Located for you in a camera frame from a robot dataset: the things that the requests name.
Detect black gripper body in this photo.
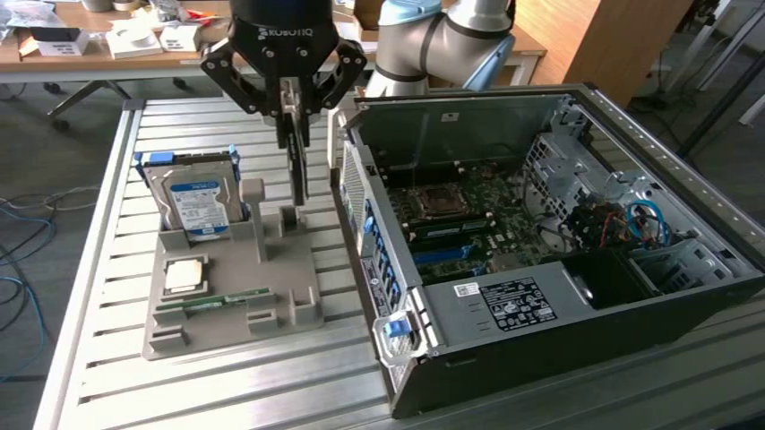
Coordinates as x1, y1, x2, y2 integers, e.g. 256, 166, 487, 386
230, 0, 334, 82

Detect black graphics card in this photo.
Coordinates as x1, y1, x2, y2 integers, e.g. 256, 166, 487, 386
279, 78, 313, 208

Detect white paper stack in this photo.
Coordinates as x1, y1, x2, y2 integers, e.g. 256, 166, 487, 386
333, 21, 379, 56

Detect small white box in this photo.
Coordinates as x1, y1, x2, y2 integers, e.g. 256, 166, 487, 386
159, 25, 202, 53

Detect brown cardboard box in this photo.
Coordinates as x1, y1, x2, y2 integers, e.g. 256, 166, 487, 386
351, 0, 383, 30

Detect flat white box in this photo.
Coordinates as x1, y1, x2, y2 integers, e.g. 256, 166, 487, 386
107, 26, 164, 59

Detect wooden desk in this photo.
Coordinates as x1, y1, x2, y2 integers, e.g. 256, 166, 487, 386
218, 0, 549, 98
0, 0, 223, 131

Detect hard disk with blue caddy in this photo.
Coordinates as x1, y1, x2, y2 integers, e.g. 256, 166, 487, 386
131, 145, 247, 245

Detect white box black top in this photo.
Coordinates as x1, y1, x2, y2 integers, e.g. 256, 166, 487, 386
28, 26, 91, 57

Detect metal CPU socket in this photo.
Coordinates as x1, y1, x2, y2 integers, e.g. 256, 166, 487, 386
409, 183, 471, 220

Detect installed green RAM stick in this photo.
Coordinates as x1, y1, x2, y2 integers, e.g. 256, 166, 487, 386
411, 220, 489, 237

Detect silver drive cage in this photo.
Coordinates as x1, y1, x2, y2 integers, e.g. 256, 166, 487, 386
522, 132, 605, 234

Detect blue expansion slot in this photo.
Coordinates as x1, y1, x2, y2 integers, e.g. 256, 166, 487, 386
413, 245, 477, 266

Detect wooden cabinet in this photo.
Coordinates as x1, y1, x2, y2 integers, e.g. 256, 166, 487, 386
513, 0, 694, 108

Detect grey parts rack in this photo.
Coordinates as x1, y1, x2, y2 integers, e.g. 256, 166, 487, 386
142, 177, 327, 362

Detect silver CPU chip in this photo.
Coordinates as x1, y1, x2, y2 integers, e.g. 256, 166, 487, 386
163, 261, 204, 295

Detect grey power supply unit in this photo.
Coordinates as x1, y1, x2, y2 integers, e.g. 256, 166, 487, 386
417, 262, 600, 346

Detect blue case latch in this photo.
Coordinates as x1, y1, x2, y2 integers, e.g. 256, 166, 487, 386
382, 315, 419, 340

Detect black open PC case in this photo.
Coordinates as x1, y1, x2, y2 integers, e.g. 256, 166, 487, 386
326, 82, 765, 420

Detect white floor cable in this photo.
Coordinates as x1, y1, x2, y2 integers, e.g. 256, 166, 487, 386
0, 185, 100, 212

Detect black floor cable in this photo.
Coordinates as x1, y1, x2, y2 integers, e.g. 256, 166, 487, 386
0, 219, 50, 332

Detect coloured wire bundle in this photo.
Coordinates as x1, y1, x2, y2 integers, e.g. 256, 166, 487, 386
566, 203, 634, 250

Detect blue disk wire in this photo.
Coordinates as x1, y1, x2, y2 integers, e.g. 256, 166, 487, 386
624, 201, 670, 250

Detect blue floor cable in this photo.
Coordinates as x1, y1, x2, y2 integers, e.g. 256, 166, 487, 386
0, 210, 55, 382

